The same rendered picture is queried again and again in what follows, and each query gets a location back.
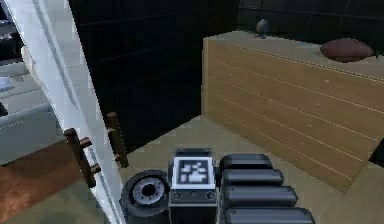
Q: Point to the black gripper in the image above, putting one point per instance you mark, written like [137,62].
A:
[146,193]

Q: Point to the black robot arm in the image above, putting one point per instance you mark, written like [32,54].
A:
[253,193]

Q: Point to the white room door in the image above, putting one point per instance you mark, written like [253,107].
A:
[66,90]

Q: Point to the light wooden chest of drawers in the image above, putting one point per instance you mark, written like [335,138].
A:
[293,110]

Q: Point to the brown american football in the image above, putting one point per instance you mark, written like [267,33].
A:
[346,50]

